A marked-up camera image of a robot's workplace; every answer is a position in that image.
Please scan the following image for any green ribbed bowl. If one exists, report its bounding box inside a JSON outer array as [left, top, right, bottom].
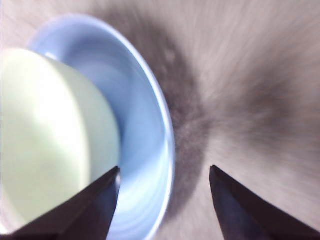
[[0, 47, 121, 227]]

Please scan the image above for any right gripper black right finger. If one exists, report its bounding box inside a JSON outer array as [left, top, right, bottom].
[[209, 164, 320, 240]]

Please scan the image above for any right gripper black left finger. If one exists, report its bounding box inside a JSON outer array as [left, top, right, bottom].
[[7, 166, 121, 240]]

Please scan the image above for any blue plate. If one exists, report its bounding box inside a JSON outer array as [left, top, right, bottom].
[[24, 13, 176, 240]]

